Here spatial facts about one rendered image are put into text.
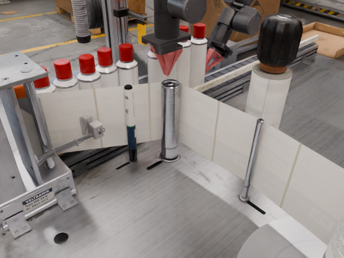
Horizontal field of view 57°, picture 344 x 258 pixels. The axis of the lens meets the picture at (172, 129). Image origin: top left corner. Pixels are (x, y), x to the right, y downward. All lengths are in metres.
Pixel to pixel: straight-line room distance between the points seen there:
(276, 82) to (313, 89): 0.54
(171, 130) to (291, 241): 0.30
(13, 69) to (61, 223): 0.28
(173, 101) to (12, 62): 0.29
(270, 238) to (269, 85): 0.31
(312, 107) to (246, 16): 0.37
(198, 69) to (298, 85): 0.44
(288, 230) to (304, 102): 0.60
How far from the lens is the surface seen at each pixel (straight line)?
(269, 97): 0.71
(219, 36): 0.99
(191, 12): 0.66
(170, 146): 0.69
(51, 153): 0.60
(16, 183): 0.59
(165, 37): 0.73
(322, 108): 1.12
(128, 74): 0.77
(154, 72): 0.83
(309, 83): 1.26
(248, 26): 0.95
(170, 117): 0.65
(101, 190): 0.67
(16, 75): 0.53
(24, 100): 0.62
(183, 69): 0.91
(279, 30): 0.66
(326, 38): 1.77
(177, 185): 0.67
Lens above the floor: 1.35
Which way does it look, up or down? 35 degrees down
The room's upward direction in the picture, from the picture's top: 1 degrees clockwise
